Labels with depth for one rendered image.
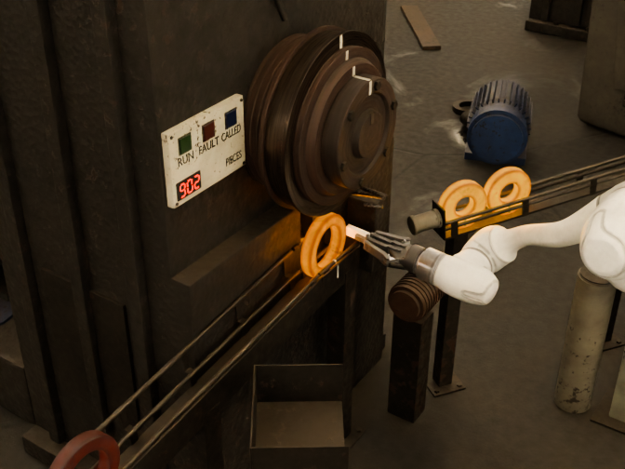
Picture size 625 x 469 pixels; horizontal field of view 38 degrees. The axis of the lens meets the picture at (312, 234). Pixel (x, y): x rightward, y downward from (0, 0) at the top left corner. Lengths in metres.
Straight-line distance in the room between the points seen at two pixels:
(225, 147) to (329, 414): 0.66
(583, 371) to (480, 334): 0.52
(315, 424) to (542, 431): 1.13
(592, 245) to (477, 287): 0.55
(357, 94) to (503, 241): 0.60
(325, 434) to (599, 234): 0.75
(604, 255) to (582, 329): 1.08
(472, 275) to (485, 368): 0.94
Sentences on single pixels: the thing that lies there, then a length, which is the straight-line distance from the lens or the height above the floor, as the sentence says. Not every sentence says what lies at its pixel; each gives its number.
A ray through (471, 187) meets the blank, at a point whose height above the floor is 0.77.
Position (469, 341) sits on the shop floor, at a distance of 3.37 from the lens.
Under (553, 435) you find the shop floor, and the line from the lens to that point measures 3.06.
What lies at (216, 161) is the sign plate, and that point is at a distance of 2.09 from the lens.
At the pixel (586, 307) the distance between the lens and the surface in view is 2.89.
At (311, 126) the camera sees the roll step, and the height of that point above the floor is 1.18.
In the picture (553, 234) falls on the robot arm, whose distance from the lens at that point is 2.20.
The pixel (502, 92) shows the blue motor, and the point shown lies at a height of 0.32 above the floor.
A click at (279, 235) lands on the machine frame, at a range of 2.35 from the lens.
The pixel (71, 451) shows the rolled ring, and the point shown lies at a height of 0.76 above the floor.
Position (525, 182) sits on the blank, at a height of 0.75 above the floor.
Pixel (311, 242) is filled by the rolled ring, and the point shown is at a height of 0.80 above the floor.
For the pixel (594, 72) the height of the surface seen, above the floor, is 0.32.
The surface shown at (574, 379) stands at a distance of 3.06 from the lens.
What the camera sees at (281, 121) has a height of 1.20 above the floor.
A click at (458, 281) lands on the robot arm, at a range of 2.36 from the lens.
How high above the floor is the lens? 2.07
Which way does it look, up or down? 32 degrees down
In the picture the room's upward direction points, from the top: straight up
